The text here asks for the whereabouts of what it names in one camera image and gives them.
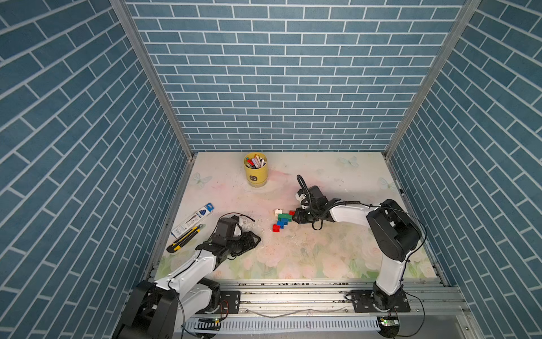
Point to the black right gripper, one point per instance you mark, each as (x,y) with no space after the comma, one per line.
(300,217)

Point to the yellow pen holder cup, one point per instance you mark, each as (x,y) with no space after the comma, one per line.
(256,177)

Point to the green long lego brick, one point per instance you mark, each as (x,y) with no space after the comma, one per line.
(283,217)

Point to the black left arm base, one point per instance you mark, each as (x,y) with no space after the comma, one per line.
(154,312)

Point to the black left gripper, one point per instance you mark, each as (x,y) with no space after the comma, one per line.
(248,241)

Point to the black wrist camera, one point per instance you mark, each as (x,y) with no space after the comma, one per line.
(225,230)
(309,197)

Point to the markers in cup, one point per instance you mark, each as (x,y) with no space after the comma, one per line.
(256,162)

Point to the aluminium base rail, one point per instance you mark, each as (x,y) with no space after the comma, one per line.
(331,308)

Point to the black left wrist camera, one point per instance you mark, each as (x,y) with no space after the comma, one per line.
(225,230)

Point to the yellow black utility knife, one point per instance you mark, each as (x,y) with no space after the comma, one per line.
(184,239)

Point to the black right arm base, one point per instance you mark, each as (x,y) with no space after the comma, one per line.
(377,301)

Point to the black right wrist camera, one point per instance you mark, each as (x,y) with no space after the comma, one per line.
(309,197)

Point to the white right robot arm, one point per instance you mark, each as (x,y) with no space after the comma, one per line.
(397,235)

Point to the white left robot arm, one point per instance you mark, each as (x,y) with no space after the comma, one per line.
(186,282)

